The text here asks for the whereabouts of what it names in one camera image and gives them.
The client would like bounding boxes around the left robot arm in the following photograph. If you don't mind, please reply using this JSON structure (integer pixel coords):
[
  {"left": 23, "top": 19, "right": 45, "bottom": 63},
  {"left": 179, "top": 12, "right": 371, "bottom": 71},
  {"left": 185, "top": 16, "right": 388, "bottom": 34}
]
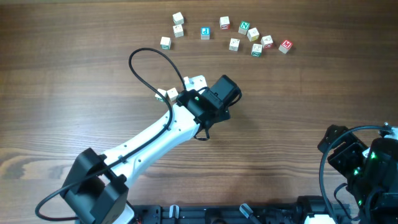
[{"left": 61, "top": 75, "right": 242, "bottom": 223}]

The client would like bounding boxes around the wooden block picture top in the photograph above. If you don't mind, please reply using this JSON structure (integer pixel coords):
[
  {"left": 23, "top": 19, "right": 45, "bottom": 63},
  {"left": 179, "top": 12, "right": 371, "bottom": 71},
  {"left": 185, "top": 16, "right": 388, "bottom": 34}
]
[{"left": 229, "top": 38, "right": 240, "bottom": 52}]

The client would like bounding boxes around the wooden block red G side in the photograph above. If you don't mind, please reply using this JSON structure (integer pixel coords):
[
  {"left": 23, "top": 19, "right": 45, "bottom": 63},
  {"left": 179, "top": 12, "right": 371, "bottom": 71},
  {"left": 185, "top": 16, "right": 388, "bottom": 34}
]
[{"left": 261, "top": 35, "right": 274, "bottom": 49}]

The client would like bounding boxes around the blue letter P block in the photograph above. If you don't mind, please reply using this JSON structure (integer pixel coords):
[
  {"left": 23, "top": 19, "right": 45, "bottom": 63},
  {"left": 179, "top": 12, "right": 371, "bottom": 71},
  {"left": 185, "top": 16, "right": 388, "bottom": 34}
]
[{"left": 200, "top": 27, "right": 210, "bottom": 40}]

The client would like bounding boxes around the wooden block green Z side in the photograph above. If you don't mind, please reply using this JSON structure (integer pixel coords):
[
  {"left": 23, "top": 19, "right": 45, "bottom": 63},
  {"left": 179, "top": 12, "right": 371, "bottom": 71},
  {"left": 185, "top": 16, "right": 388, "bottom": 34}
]
[{"left": 251, "top": 44, "right": 262, "bottom": 57}]

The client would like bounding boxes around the red letter M block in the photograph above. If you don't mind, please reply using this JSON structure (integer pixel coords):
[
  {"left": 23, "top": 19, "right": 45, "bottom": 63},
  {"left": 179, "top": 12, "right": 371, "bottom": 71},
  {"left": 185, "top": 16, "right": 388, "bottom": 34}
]
[{"left": 279, "top": 40, "right": 293, "bottom": 54}]

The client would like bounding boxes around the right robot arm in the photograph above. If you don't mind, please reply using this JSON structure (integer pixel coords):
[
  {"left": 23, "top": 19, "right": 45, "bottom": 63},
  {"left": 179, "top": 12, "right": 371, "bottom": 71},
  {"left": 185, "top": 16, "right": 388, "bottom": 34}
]
[{"left": 318, "top": 123, "right": 397, "bottom": 223}]

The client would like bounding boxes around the green letter N block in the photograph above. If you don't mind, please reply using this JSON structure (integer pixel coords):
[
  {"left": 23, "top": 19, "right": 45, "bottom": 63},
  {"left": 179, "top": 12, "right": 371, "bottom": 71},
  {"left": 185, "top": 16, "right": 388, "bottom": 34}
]
[{"left": 238, "top": 21, "right": 250, "bottom": 35}]

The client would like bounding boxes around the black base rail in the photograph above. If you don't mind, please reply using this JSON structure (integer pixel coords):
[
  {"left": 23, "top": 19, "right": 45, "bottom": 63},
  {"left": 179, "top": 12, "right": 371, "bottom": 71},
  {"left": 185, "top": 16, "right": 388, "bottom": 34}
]
[{"left": 124, "top": 195, "right": 355, "bottom": 224}]

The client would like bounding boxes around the left black camera cable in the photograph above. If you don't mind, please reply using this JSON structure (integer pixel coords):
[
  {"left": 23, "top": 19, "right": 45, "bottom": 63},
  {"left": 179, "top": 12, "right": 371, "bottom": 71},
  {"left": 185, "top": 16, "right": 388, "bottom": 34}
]
[{"left": 34, "top": 47, "right": 187, "bottom": 222}]

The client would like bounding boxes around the wooden block with drawing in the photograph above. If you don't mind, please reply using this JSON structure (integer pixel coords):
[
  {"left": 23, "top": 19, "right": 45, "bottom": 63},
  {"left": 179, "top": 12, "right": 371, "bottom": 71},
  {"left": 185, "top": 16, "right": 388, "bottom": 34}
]
[{"left": 173, "top": 24, "right": 184, "bottom": 38}]

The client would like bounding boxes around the plain wooden block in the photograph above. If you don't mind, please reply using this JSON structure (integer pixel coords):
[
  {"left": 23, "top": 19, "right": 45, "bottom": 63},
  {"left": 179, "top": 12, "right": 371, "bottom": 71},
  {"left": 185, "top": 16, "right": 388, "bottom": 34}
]
[
  {"left": 155, "top": 88, "right": 167, "bottom": 101},
  {"left": 167, "top": 88, "right": 179, "bottom": 101},
  {"left": 172, "top": 12, "right": 184, "bottom": 25}
]

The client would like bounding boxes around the black camera cable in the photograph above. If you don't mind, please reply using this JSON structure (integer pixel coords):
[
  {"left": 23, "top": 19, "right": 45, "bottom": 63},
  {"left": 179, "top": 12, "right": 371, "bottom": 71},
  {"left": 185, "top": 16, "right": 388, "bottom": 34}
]
[
  {"left": 34, "top": 47, "right": 187, "bottom": 222},
  {"left": 318, "top": 124, "right": 386, "bottom": 223}
]

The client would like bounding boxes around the wooden block yellow side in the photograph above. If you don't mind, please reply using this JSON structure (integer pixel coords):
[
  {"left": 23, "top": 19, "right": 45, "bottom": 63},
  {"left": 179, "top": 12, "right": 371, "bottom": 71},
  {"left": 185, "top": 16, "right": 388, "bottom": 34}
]
[{"left": 247, "top": 27, "right": 259, "bottom": 42}]

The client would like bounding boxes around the right black camera cable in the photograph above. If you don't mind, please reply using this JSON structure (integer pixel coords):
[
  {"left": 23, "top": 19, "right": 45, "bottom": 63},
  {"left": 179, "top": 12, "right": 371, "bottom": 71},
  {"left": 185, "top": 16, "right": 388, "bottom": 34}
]
[{"left": 318, "top": 124, "right": 386, "bottom": 223}]

